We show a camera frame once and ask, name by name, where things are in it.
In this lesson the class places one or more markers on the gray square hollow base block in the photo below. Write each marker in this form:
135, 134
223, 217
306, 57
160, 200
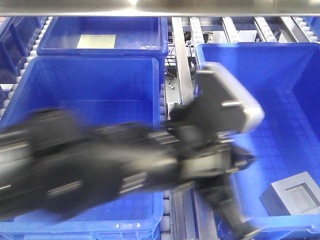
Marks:
295, 195

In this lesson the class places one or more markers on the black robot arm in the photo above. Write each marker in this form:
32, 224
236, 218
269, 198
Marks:
51, 162

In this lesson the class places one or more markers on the large blue bin right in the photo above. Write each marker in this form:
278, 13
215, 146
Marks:
285, 79

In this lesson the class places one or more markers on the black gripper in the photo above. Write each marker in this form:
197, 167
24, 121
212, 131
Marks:
207, 164

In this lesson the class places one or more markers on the steel divider rail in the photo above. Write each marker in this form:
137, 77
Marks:
190, 217

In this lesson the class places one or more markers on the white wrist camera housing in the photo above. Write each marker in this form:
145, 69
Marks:
223, 104

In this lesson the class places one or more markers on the large blue bin left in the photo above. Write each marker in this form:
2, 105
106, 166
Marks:
99, 91

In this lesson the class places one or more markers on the blue bin with label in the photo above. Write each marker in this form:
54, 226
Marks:
107, 36

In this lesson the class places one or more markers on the large blue bin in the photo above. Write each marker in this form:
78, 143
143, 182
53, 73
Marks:
99, 91
285, 79

